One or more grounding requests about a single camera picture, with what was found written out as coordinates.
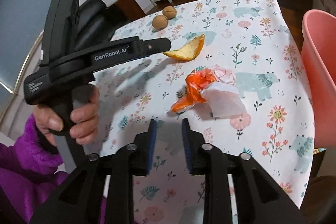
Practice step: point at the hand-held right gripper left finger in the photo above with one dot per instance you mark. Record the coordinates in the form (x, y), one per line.
(151, 146)

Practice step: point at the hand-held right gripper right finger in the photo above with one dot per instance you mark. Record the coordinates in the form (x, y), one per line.
(185, 146)

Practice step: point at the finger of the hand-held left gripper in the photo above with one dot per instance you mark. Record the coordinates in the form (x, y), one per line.
(155, 47)

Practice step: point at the orange peel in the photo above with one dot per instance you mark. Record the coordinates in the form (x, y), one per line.
(186, 52)

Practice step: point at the orange plastic bag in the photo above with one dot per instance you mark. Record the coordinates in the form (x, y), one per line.
(199, 81)

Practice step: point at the white tissue paper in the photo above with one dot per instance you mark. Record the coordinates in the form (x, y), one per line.
(223, 100)

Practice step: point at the pink plastic trash bin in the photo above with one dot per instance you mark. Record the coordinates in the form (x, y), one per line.
(320, 69)

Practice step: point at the person's left forearm purple sleeve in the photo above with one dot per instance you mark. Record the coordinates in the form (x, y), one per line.
(26, 166)

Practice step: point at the person's left hand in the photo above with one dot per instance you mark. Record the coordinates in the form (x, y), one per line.
(85, 121)

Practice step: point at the black leather armchair wooden side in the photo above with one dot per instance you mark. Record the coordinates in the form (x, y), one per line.
(94, 11)

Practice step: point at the crumpled pink plastic wrapper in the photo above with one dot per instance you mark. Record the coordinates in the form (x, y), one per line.
(225, 74)

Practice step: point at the floral bear print tablecloth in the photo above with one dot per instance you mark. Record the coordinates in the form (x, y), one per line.
(262, 56)

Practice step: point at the yellow cardboard box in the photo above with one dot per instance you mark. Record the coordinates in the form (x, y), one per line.
(319, 151)

